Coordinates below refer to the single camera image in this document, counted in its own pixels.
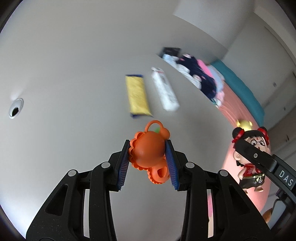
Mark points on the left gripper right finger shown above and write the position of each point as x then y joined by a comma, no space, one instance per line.
176,162

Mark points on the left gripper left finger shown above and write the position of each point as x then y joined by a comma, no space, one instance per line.
119,162

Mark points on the red-bun doll figure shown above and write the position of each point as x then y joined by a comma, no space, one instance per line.
248,145

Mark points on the orange carrot pumpkin toy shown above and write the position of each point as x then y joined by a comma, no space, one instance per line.
147,152

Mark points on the brown capybara plush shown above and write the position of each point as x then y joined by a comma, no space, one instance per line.
267,215

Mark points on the yellow plush duck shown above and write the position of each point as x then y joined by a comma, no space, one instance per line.
244,124

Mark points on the yellow tissue pack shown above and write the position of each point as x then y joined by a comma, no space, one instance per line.
138,103

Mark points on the white thermometer box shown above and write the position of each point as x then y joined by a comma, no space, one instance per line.
166,94

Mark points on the pink bed sheet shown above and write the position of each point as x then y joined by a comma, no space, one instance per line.
238,115

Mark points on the navy patterned blanket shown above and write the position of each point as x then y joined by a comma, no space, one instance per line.
190,62

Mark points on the pink folded clothes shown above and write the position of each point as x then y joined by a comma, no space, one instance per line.
217,79

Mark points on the teal pillow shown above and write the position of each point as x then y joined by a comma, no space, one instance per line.
242,91

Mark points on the black wall socket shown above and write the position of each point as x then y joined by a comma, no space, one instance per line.
170,51

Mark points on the desk cable grommet hole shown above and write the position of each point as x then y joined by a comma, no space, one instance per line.
16,108

